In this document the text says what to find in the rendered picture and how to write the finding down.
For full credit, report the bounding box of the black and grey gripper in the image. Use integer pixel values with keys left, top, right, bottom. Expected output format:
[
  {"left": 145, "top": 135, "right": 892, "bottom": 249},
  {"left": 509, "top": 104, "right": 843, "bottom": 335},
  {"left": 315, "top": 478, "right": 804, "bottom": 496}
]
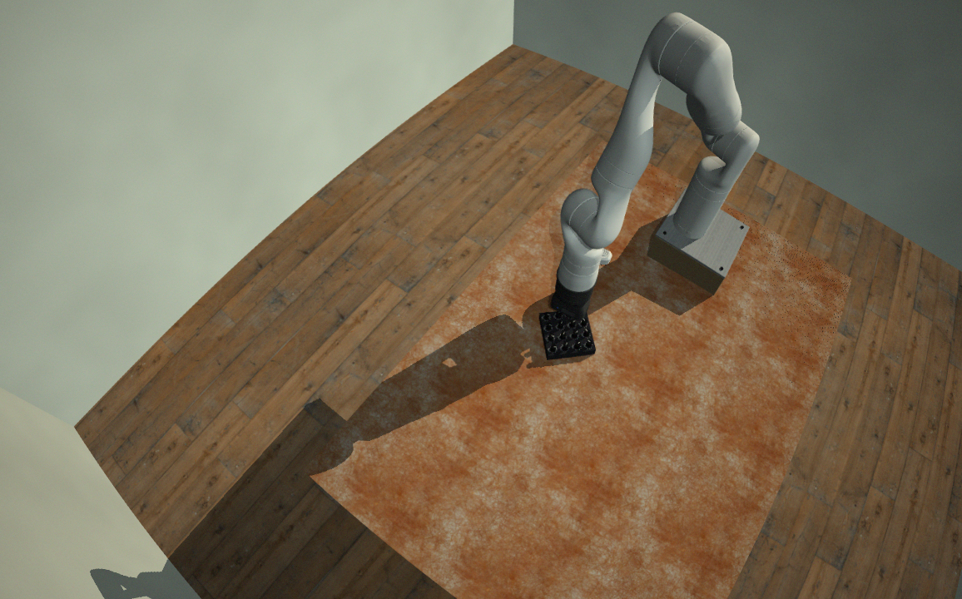
[{"left": 551, "top": 248, "right": 612, "bottom": 321}]

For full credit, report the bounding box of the black knob box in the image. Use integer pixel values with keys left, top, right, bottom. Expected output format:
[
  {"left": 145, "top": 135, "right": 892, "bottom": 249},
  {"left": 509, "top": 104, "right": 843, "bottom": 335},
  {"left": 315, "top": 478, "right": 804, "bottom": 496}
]
[{"left": 539, "top": 311, "right": 596, "bottom": 360}]

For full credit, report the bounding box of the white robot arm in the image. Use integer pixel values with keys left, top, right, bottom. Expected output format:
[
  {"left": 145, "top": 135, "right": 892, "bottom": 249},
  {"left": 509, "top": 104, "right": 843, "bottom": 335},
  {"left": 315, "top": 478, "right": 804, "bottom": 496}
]
[{"left": 561, "top": 12, "right": 759, "bottom": 276}]

